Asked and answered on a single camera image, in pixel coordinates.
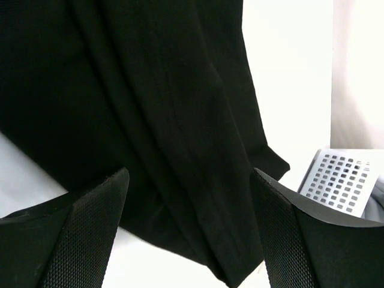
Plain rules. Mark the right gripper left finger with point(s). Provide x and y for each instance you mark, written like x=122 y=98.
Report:
x=66 y=241

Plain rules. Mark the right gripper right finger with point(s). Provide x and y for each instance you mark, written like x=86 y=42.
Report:
x=306 y=244

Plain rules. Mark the black skirt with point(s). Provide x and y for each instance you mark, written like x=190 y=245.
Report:
x=161 y=88

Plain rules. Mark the grey skirt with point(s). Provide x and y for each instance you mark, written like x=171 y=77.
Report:
x=374 y=208

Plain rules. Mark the white perforated plastic basket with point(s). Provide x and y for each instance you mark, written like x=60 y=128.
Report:
x=344 y=179

